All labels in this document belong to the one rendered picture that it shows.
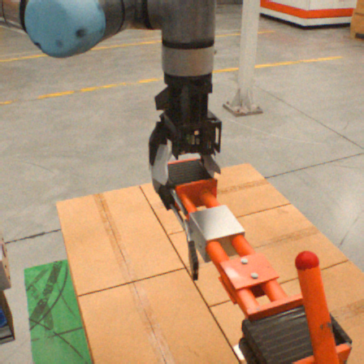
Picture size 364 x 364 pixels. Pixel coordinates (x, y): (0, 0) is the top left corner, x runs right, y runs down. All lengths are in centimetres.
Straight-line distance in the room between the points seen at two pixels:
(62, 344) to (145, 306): 73
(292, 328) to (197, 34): 38
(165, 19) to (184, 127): 15
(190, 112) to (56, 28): 22
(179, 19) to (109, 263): 113
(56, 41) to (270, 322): 38
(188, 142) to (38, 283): 181
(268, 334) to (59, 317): 173
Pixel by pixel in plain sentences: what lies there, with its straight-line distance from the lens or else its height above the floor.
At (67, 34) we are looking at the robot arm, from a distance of 45.
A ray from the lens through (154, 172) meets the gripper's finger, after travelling 67.
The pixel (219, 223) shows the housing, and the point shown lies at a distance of 60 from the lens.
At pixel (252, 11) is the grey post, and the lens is 399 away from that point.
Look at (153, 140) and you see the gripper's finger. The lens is 64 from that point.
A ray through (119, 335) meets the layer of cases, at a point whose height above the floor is 54.
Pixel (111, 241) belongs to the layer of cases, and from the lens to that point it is 163.
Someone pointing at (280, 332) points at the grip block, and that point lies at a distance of 47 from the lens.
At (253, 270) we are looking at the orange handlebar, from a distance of 53.
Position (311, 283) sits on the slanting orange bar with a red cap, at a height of 132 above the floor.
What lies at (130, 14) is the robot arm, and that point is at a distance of 56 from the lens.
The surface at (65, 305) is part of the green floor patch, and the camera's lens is 217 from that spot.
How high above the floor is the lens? 160
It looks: 33 degrees down
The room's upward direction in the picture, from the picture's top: straight up
